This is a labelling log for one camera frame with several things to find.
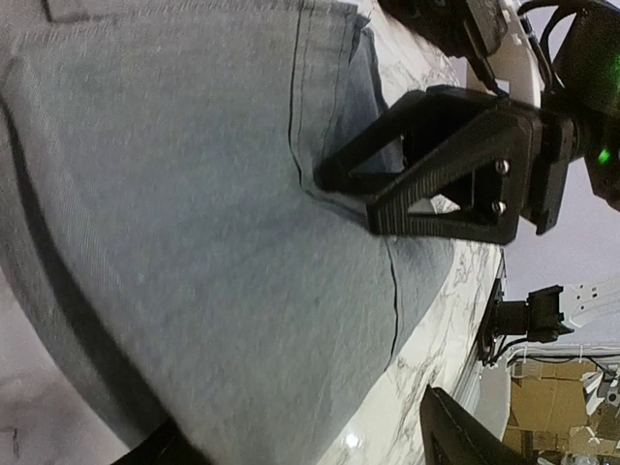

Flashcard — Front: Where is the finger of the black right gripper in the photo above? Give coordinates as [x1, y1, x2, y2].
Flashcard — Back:
[315, 85, 509, 194]

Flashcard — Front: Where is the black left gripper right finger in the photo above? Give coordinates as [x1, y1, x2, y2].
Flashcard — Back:
[419, 386, 528, 465]

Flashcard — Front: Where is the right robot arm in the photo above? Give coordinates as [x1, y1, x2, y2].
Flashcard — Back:
[315, 1, 619, 245]

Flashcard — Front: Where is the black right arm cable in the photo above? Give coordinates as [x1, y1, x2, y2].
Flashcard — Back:
[515, 0, 592, 93]

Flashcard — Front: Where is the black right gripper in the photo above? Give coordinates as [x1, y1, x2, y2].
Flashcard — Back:
[367, 108, 580, 245]

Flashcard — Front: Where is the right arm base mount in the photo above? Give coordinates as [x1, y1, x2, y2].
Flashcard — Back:
[476, 278, 574, 366]

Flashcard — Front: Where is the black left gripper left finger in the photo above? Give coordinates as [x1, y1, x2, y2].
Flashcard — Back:
[112, 421, 203, 465]

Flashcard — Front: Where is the brown cardboard box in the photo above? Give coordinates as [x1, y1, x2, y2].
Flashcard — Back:
[503, 359, 619, 464]

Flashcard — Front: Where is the grey garment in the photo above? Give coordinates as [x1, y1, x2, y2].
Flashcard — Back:
[1, 1, 454, 464]

